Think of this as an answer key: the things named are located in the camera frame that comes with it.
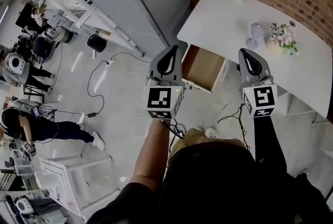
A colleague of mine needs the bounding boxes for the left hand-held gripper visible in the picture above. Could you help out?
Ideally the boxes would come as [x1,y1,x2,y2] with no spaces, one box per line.
[143,45,186,120]

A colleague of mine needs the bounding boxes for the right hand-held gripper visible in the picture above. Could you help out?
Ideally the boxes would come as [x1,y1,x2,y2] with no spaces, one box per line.
[238,47,278,118]

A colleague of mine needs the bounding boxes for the wooden drawer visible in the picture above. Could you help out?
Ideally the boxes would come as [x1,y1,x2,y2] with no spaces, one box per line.
[181,43,228,94]

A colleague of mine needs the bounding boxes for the person's right forearm black sleeve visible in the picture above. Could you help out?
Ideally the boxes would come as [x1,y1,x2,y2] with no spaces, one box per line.
[252,113,289,175]

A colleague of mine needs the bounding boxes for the person's left forearm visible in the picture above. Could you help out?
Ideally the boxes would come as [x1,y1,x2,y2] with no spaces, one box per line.
[130,118,173,193]

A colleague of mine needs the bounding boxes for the white desk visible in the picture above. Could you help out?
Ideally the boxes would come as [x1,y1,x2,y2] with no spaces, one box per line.
[176,0,333,125]

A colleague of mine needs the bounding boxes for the pink white flowers in pot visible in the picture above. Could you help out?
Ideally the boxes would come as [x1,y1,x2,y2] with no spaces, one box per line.
[265,22,300,57]

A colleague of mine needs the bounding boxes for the white power strip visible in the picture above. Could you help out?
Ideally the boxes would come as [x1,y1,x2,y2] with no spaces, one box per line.
[105,58,116,74]

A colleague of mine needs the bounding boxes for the black round bin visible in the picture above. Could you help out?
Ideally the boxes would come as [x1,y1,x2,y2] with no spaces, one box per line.
[86,33,108,53]

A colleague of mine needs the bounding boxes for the person's right white shoe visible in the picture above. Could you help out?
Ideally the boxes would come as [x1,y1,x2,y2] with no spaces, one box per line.
[203,127,219,139]

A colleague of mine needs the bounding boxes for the person's khaki shorts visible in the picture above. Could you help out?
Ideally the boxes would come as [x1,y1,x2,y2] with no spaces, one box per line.
[167,127,247,167]

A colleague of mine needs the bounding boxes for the white metal shelf rack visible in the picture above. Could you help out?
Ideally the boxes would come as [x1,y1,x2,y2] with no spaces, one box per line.
[15,0,145,58]

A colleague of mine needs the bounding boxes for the person's black shirt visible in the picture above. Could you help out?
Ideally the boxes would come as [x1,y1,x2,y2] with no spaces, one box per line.
[87,141,333,224]

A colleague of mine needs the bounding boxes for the white backpack round window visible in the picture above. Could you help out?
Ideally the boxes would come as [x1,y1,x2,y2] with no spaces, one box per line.
[15,197,34,215]
[5,53,27,76]

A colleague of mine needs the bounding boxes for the small white table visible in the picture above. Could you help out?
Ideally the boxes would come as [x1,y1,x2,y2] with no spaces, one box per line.
[39,156,121,220]

